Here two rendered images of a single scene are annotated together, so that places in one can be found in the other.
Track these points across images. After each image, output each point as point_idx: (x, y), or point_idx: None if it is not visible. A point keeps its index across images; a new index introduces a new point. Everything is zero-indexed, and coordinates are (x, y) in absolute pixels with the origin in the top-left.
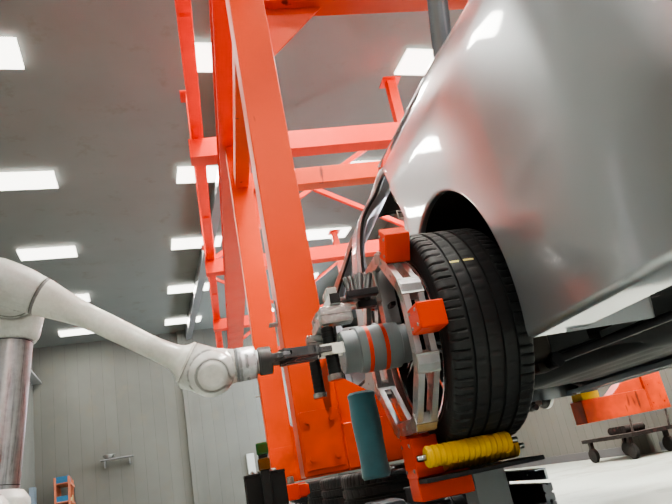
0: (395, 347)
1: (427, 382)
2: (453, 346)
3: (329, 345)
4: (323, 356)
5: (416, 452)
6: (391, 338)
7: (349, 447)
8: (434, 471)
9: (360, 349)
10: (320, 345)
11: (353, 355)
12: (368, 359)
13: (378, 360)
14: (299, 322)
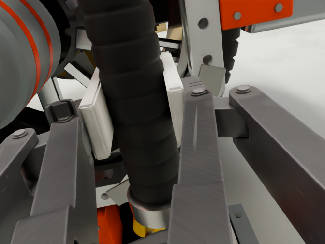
0: (56, 51)
1: (45, 109)
2: (235, 49)
3: (199, 79)
4: (110, 136)
5: (112, 229)
6: (49, 28)
7: None
8: (122, 235)
9: (18, 67)
10: (183, 86)
11: (10, 90)
12: (31, 93)
13: (37, 89)
14: None
